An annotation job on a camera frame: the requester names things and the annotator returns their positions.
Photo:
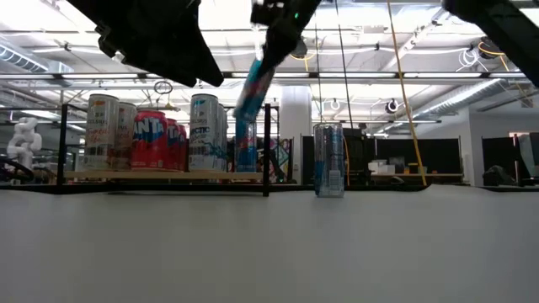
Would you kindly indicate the silver blue energy drink can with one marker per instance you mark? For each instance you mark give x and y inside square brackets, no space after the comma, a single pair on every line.
[329,160]
[246,147]
[252,92]

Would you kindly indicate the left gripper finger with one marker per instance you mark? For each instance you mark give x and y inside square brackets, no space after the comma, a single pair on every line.
[168,46]

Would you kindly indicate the white Celsius tropical vibe can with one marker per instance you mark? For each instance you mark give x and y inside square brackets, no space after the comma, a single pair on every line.
[125,139]
[101,134]

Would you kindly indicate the black background frame crossbar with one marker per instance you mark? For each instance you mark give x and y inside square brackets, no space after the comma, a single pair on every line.
[275,108]

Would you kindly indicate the black shelf frame post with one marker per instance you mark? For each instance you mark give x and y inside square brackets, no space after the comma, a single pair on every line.
[266,147]
[62,147]

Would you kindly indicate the long ceiling light strip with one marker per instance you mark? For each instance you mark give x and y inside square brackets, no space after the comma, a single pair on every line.
[379,76]

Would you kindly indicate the black equipment cabinet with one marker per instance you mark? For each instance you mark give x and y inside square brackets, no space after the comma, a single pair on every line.
[358,155]

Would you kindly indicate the dark grey box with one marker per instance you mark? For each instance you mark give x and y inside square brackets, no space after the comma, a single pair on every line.
[396,165]

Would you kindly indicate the red Fanta strawberry can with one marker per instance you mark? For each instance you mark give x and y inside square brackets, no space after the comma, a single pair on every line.
[183,147]
[173,145]
[148,143]

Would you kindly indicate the wooden background bench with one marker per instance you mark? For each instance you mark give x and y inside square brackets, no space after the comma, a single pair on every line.
[442,175]

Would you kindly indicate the colourful patterned panel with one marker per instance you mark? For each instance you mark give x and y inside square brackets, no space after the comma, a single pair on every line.
[282,162]

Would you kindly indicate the black frame top bar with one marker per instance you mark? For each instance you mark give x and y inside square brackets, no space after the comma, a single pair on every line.
[29,107]

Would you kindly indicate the black table frame rail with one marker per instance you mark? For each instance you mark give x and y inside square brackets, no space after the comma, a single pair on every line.
[168,188]

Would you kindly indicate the wooden shelf board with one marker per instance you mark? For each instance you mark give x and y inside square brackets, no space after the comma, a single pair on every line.
[168,175]

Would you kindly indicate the white boxes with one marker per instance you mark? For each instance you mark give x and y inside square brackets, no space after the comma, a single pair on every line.
[381,167]

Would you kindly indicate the yellow black tool case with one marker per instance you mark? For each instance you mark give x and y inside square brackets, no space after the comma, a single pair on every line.
[416,168]

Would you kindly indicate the silver ventilation duct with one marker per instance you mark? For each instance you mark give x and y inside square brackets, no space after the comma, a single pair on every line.
[21,59]
[459,99]

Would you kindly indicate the black partition panel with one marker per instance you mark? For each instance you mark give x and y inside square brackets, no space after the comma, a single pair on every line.
[501,151]
[438,153]
[307,160]

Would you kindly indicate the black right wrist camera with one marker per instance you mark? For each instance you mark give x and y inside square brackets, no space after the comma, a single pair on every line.
[269,12]

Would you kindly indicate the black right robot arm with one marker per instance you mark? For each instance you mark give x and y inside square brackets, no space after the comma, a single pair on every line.
[505,25]

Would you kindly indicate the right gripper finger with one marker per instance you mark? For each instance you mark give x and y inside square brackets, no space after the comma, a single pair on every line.
[280,44]

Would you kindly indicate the black background robot arm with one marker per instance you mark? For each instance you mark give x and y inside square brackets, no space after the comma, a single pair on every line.
[286,172]

